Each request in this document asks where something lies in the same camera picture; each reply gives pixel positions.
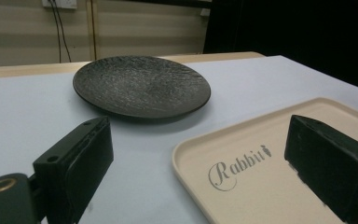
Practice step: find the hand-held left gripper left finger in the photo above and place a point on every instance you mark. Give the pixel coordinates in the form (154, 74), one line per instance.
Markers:
(74, 168)

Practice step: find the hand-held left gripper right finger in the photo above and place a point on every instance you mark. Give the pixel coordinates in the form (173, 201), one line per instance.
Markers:
(329, 168)

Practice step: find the cream rectangular tray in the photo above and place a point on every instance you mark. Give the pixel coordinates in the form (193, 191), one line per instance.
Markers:
(254, 186)

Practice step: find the dark textured round plate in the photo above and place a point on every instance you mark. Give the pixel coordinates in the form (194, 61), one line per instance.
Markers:
(141, 87)

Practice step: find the black curtain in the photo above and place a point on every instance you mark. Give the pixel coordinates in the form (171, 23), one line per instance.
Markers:
(292, 34)

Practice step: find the white wall socket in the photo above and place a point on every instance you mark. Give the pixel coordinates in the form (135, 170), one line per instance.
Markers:
(60, 3)

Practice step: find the small white wall box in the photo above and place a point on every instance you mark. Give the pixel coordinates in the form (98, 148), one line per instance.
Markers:
(205, 12)

